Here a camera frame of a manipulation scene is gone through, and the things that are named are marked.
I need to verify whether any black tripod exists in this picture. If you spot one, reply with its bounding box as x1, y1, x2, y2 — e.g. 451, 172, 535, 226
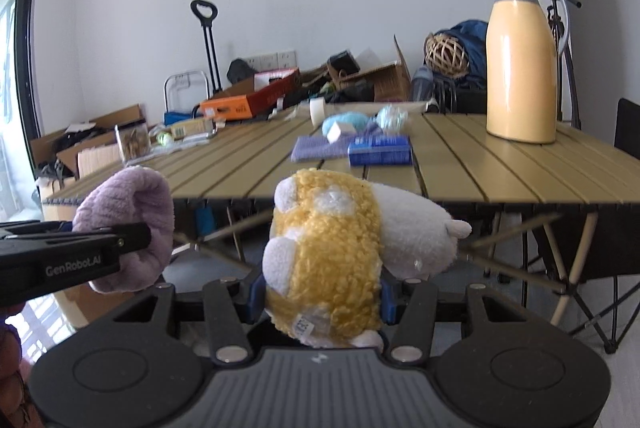
547, 0, 597, 129

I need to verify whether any white metal frame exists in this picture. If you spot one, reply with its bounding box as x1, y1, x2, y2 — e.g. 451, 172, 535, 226
164, 71, 210, 114

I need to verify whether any blue bag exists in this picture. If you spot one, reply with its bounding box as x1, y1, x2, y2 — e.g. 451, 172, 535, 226
440, 19, 488, 84

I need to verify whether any person's left hand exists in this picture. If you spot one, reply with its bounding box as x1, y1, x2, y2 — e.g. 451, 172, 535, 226
0, 323, 33, 428

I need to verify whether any tan folding table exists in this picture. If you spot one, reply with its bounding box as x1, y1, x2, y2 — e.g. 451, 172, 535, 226
40, 111, 640, 339

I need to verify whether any open cardboard box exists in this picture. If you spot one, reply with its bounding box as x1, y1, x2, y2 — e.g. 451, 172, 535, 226
340, 34, 412, 102

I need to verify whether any orange box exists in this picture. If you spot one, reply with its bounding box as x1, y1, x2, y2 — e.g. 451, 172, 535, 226
200, 68, 301, 119

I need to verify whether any yellow thermos jug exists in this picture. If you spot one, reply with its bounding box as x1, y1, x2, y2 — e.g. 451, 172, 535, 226
486, 0, 571, 144

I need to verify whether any small beige box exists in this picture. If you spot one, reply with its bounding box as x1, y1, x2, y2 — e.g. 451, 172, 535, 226
170, 118, 216, 139

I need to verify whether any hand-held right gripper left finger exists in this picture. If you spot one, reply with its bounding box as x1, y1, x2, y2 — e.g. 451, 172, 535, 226
114, 277, 266, 364

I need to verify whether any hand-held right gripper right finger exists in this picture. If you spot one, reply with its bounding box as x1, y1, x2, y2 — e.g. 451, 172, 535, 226
379, 277, 528, 364

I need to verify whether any lilac plush toy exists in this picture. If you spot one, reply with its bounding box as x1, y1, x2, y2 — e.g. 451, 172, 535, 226
72, 167, 176, 294

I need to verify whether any corrugated cardboard box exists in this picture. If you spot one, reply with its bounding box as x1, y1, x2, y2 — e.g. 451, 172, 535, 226
77, 143, 123, 179

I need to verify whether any black folding chair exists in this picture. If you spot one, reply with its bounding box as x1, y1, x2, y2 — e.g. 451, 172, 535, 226
480, 97, 640, 354

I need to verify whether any black cart handle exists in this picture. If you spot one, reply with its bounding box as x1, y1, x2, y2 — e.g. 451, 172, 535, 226
190, 0, 223, 96

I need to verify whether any purple towel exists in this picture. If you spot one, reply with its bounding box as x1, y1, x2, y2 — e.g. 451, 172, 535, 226
291, 135, 353, 161

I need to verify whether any light blue plush toy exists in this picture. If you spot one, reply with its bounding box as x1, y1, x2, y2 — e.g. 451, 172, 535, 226
322, 112, 373, 136

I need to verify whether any wicker ball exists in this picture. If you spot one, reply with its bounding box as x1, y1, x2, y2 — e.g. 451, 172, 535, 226
425, 31, 471, 72

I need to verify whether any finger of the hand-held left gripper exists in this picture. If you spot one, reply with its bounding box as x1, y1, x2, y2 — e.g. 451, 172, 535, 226
0, 221, 152, 259

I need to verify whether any black bag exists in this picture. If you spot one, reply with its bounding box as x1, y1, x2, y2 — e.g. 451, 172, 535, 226
226, 58, 258, 84

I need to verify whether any yellow plush toy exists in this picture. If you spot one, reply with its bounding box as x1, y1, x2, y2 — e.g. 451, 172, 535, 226
262, 168, 473, 349

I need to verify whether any clear snack jar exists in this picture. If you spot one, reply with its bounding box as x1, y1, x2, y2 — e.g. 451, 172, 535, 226
115, 123, 151, 161

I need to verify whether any large cardboard box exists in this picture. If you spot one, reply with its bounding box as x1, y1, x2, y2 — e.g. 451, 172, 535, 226
30, 104, 146, 159

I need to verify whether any black window frame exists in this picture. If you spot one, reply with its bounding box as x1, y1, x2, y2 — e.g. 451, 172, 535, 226
15, 0, 51, 139

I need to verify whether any small black box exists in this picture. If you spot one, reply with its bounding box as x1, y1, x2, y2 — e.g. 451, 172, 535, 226
327, 51, 361, 76

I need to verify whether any blue storage box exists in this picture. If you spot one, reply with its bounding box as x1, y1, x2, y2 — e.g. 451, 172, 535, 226
195, 205, 216, 234

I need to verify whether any white wall socket panel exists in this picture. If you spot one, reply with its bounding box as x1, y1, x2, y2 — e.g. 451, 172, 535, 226
245, 51, 297, 72

